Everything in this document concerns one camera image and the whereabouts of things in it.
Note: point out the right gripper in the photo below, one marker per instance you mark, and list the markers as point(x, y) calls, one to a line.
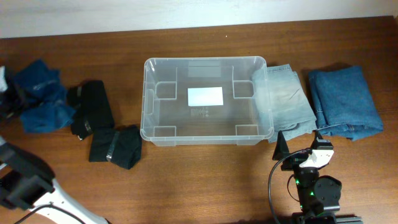
point(295, 161)

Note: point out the dark blue jeans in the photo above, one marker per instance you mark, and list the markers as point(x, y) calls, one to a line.
point(343, 104)

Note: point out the small black taped garment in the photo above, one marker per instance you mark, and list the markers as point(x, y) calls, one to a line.
point(121, 147)

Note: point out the blue taped shirt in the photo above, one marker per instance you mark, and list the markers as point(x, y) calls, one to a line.
point(46, 97)

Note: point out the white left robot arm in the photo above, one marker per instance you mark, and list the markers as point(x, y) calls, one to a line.
point(31, 185)

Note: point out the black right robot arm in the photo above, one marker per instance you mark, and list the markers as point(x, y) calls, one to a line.
point(318, 195)

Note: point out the light blue folded jeans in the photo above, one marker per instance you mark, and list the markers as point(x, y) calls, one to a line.
point(291, 111)

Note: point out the white label in bin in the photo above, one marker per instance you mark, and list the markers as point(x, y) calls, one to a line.
point(212, 96)

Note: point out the clear plastic storage bin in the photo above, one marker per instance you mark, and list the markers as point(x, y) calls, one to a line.
point(245, 118)

